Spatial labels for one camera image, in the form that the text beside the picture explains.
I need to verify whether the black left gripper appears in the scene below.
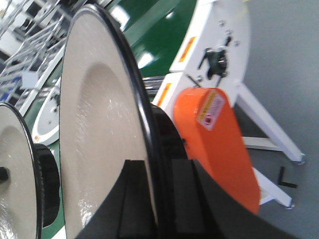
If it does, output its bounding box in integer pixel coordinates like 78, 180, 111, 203
34, 143, 60, 227

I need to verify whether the right gripper white-tipped left finger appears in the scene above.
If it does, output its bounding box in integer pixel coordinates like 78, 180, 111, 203
77, 160, 157, 239

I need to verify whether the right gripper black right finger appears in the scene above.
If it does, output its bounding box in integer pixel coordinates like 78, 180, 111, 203
172, 159, 294, 239

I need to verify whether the cream plate black rim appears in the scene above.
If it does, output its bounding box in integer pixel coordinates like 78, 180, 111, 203
59, 3, 168, 239
0, 103, 42, 239

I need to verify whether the orange motor cover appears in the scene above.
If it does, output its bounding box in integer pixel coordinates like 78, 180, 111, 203
173, 87, 261, 214

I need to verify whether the white control box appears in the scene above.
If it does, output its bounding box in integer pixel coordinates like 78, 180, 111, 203
20, 71, 39, 90

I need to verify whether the metal roller rack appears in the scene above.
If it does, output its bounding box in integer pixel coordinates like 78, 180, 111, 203
0, 0, 76, 77

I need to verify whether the black bearing right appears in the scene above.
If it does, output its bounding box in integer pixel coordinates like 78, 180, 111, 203
197, 48, 228, 80

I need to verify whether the white outer conveyor rim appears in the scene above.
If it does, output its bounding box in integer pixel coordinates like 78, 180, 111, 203
18, 0, 251, 118

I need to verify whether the white inner conveyor ring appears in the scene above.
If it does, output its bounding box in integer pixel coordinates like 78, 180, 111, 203
31, 77, 62, 146

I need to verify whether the white conveyor frame leg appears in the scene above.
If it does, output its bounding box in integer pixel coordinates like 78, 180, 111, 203
236, 83, 305, 209

